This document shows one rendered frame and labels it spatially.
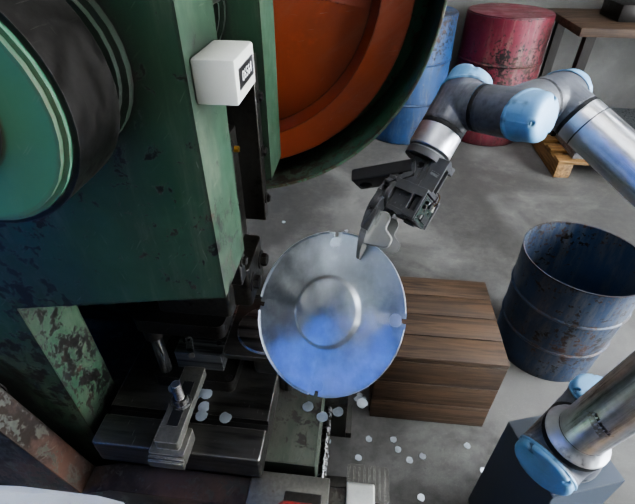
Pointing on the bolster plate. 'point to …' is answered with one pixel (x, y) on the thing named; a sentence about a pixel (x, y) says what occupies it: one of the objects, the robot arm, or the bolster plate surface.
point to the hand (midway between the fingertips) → (359, 251)
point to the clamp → (178, 422)
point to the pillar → (162, 355)
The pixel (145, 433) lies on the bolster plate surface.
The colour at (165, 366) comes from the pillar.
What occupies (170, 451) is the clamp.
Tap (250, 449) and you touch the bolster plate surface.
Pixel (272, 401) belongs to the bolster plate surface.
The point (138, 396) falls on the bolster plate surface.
